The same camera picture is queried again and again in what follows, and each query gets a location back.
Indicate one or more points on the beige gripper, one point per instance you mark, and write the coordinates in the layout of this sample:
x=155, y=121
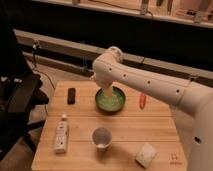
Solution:
x=108, y=92

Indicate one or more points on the black eraser block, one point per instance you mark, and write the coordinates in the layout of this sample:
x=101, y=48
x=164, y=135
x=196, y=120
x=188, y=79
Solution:
x=71, y=95

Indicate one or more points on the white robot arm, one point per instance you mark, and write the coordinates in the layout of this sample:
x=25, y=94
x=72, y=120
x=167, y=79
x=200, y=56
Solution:
x=188, y=96

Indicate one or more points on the green bowl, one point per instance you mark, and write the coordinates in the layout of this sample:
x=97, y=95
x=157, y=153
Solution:
x=113, y=103

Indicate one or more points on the orange carrot toy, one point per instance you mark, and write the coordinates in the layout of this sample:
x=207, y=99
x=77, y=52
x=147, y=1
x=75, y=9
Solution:
x=142, y=101

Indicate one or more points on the white paper cup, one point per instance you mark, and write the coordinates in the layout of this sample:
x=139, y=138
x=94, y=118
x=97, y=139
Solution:
x=101, y=138

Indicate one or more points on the white squeeze bottle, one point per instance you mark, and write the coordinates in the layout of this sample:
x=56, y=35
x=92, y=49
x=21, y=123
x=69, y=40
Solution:
x=61, y=135

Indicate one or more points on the pale sponge block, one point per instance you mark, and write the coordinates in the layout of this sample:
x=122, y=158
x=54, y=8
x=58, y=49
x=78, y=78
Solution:
x=146, y=155

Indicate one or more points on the black office chair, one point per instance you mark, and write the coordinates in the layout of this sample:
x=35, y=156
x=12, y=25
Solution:
x=19, y=92

